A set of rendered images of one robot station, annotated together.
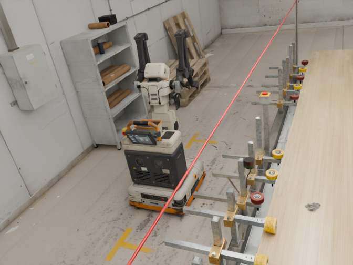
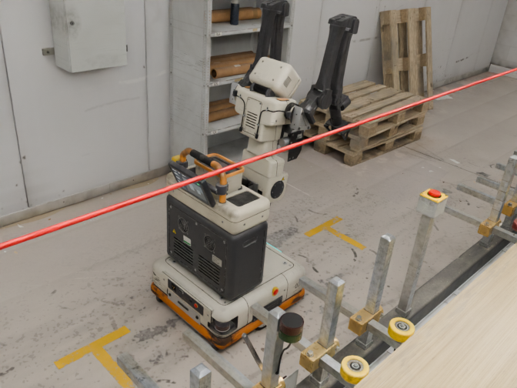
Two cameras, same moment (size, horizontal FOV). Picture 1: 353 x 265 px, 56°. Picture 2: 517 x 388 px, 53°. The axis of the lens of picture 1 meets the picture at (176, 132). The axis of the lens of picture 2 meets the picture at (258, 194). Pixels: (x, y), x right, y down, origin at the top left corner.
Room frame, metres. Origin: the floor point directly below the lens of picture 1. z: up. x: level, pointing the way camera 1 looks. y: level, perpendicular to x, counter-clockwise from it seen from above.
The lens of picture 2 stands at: (0.62, -0.53, 2.02)
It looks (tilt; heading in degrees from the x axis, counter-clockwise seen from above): 29 degrees down; 15
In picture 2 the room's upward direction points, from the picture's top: 5 degrees clockwise
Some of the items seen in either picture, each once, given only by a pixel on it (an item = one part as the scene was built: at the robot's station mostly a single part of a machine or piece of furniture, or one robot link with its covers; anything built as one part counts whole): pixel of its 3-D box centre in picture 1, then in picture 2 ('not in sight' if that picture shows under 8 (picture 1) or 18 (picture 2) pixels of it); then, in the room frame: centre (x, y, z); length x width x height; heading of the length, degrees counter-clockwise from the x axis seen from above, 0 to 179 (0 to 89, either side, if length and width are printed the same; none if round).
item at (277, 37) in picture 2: (145, 54); (276, 42); (3.38, 0.16, 1.41); 0.11 x 0.06 x 0.43; 62
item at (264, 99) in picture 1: (265, 98); (431, 204); (2.29, -0.71, 1.18); 0.07 x 0.07 x 0.08; 61
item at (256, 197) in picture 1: (257, 202); not in sight; (1.54, -0.41, 0.85); 0.08 x 0.08 x 0.11
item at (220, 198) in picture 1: (226, 199); (232, 375); (1.64, -0.23, 0.84); 0.43 x 0.03 x 0.04; 61
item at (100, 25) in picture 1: (99, 25); not in sight; (4.64, 0.75, 1.59); 0.30 x 0.08 x 0.08; 61
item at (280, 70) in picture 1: (280, 91); (498, 203); (2.93, -1.06, 0.93); 0.04 x 0.04 x 0.48; 61
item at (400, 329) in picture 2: (278, 158); (398, 338); (1.96, -0.68, 0.85); 0.08 x 0.08 x 0.11
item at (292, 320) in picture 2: (249, 174); (287, 351); (1.60, -0.39, 1.03); 0.06 x 0.06 x 0.22; 61
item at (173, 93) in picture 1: (165, 98); (277, 132); (3.13, 0.05, 0.99); 0.28 x 0.16 x 0.22; 62
